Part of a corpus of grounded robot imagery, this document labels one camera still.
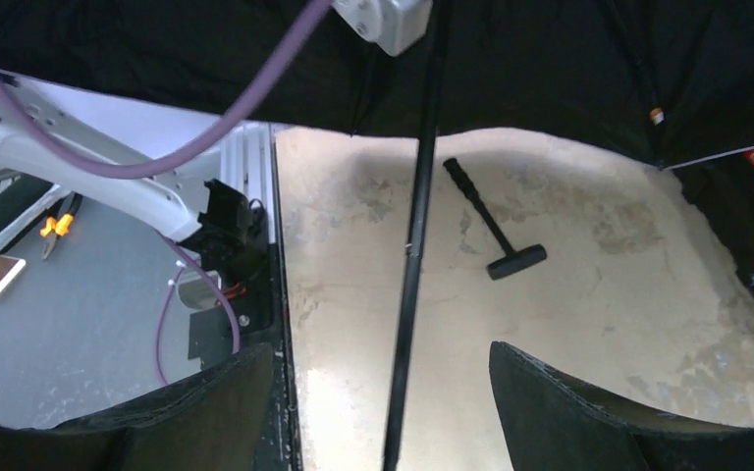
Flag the orange handled pliers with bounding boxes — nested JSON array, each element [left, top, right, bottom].
[[39, 192, 83, 260]]

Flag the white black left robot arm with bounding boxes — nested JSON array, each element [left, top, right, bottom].
[[0, 74, 267, 292]]

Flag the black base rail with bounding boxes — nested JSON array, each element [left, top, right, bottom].
[[231, 144, 304, 470]]

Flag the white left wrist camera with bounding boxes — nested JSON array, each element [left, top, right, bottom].
[[332, 0, 433, 57]]

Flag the purple umbrella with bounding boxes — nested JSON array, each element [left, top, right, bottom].
[[0, 0, 754, 471]]

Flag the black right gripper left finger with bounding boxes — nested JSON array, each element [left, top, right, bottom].
[[0, 344, 273, 470]]

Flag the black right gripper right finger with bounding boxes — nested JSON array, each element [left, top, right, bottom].
[[488, 341, 754, 470]]

